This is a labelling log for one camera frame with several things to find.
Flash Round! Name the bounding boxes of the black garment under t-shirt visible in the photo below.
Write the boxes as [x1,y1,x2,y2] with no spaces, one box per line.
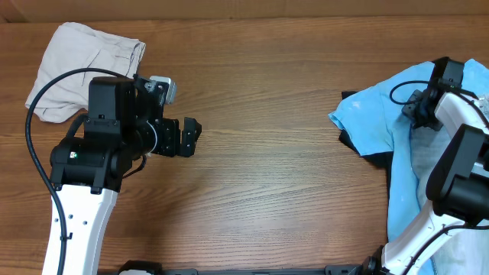
[329,91,393,187]

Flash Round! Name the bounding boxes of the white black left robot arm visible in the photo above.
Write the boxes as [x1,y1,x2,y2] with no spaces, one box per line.
[42,76,202,274]

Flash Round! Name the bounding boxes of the light blue printed t-shirt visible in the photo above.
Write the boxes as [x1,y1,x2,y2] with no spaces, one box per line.
[329,59,488,274]

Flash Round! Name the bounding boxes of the folded beige shorts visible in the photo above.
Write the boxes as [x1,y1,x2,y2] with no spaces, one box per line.
[24,21,147,124]

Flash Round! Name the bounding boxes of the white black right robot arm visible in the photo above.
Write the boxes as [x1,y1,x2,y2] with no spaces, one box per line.
[357,57,488,274]

